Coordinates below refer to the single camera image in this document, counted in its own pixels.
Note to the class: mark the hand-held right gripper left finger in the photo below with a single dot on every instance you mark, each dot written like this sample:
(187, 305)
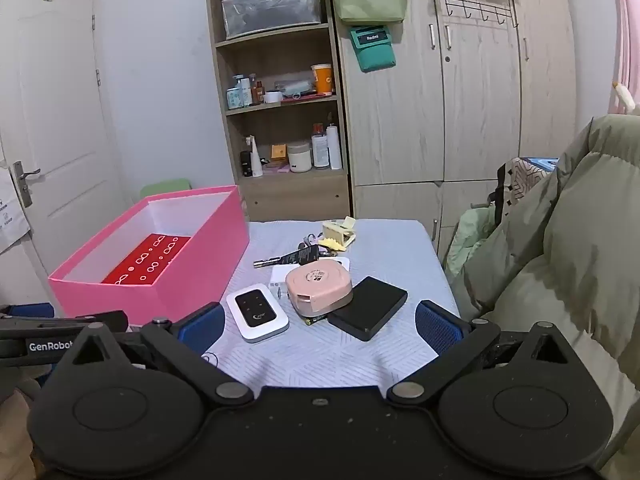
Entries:
(200, 327)

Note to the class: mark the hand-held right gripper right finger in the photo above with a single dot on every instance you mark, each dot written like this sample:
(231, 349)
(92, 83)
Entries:
(440, 327)

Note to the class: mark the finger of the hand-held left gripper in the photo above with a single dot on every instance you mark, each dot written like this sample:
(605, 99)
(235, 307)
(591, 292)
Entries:
(25, 310)
(60, 321)

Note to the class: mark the white pocket router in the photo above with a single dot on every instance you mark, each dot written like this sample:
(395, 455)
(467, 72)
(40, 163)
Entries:
(257, 315)

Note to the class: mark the pink cardboard box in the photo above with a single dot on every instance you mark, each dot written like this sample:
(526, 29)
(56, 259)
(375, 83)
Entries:
(200, 255)

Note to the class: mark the black portable hard drive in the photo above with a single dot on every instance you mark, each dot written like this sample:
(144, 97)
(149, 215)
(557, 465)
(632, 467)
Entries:
(367, 307)

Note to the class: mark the pink round case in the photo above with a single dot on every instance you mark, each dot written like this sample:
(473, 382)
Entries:
(317, 285)

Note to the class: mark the yellow hair claw clip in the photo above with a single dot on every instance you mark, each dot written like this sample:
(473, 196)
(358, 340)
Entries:
(337, 232)

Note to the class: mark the beige fuzzy garment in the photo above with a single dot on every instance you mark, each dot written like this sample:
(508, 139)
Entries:
(15, 410)

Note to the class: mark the red glasses-print case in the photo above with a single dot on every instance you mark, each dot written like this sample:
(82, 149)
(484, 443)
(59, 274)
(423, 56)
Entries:
(150, 260)

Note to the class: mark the white printed hanging bag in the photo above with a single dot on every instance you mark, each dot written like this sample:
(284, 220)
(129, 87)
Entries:
(10, 220)

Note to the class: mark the light green cloth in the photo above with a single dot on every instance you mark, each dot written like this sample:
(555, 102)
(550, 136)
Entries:
(470, 230)

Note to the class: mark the yellow black battery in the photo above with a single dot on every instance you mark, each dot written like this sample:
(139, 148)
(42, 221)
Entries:
(315, 319)

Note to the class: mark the black key bunch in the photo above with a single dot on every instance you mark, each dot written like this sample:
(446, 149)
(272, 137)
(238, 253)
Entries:
(310, 252)

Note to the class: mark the green folding table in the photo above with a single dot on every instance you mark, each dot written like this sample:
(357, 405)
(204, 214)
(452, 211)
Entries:
(165, 187)

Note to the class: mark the olive puffy jacket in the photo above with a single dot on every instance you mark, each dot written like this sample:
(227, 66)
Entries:
(575, 240)

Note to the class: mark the wooden bookshelf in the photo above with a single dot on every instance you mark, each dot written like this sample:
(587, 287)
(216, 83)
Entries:
(295, 195)

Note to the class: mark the black small bottle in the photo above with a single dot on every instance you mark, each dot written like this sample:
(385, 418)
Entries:
(245, 165)

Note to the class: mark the white tube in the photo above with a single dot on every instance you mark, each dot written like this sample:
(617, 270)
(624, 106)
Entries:
(256, 162)

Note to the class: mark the pink book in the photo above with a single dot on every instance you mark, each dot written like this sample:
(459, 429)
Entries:
(275, 168)

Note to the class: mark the orange small box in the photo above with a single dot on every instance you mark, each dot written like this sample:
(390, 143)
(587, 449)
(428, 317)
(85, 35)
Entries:
(278, 152)

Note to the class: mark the light wood wardrobe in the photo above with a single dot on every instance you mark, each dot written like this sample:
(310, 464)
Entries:
(400, 135)

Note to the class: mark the white jar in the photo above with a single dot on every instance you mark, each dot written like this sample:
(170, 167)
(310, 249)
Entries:
(299, 157)

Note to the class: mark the white door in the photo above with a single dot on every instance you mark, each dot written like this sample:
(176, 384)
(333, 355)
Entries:
(65, 110)

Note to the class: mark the white cylinder bottle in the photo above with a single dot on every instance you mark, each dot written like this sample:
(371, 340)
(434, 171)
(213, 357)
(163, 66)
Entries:
(334, 147)

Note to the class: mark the white bottle red cap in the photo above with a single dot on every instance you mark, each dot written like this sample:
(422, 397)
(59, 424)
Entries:
(319, 150)

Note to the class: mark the pale blue skincare bottles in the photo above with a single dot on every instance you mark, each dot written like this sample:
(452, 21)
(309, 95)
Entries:
(239, 95)

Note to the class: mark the brown small bottle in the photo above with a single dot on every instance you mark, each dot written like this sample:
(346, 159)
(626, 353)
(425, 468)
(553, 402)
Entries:
(257, 92)

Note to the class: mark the blue grey pouch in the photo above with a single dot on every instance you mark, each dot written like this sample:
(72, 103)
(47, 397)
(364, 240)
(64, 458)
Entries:
(295, 89)

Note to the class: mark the orange paper cup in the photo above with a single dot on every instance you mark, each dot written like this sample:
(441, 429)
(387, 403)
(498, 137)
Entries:
(322, 80)

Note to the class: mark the teal hanging pouch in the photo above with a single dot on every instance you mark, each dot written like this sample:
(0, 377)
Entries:
(372, 52)

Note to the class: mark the metal hook rack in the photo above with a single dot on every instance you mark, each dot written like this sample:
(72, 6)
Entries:
(480, 7)

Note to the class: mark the grey storage box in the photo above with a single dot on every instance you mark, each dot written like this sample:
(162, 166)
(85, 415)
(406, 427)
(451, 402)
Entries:
(270, 10)

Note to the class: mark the green hanging pouch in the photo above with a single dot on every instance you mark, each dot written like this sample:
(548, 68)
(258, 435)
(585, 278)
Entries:
(370, 2)

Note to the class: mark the pink curtain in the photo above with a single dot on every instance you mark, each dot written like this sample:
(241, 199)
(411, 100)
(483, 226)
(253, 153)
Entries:
(627, 35)

